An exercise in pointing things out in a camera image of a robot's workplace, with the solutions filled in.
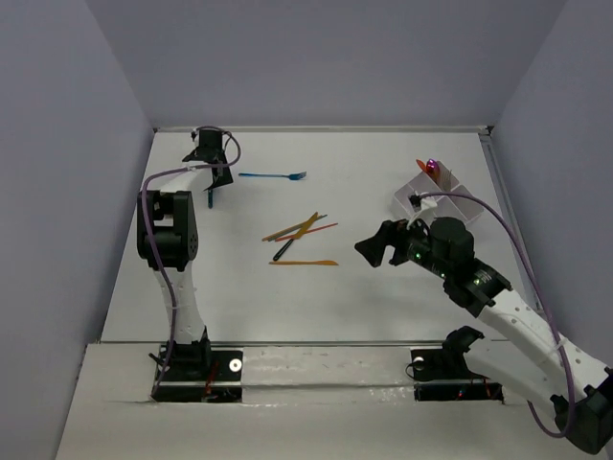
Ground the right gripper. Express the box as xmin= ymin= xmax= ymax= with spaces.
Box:
xmin=353 ymin=211 xmax=451 ymax=280

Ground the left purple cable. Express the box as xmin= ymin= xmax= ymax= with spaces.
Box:
xmin=137 ymin=125 xmax=242 ymax=384

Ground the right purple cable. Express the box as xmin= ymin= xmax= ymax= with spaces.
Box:
xmin=416 ymin=191 xmax=576 ymax=438

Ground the purple cable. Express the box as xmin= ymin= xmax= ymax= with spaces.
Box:
xmin=137 ymin=125 xmax=242 ymax=384
xmin=416 ymin=191 xmax=576 ymax=438

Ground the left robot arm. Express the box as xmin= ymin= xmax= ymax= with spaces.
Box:
xmin=136 ymin=126 xmax=237 ymax=385

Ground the black handled knife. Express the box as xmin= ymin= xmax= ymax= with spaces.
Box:
xmin=272 ymin=239 xmax=294 ymax=262

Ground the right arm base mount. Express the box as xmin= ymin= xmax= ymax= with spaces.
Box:
xmin=404 ymin=326 xmax=504 ymax=403

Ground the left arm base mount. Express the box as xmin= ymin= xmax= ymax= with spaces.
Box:
xmin=149 ymin=342 xmax=243 ymax=403

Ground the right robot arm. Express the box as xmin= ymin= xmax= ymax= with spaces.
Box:
xmin=354 ymin=218 xmax=612 ymax=455

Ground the orange plastic spoon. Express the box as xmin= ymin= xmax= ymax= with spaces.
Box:
xmin=416 ymin=159 xmax=434 ymax=177

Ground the orange plastic knife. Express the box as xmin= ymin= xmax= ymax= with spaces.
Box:
xmin=269 ymin=260 xmax=339 ymax=266

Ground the yellow plastic knife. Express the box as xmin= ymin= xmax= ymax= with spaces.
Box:
xmin=292 ymin=212 xmax=319 ymax=240

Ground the red chopstick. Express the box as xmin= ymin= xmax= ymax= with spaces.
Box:
xmin=274 ymin=222 xmax=338 ymax=242

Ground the blue plastic fork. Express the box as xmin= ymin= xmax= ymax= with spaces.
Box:
xmin=238 ymin=172 xmax=307 ymax=181

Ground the iridescent metal spoon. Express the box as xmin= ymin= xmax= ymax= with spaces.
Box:
xmin=425 ymin=158 xmax=440 ymax=182

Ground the white divided container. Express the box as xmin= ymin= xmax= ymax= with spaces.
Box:
xmin=390 ymin=161 xmax=484 ymax=225

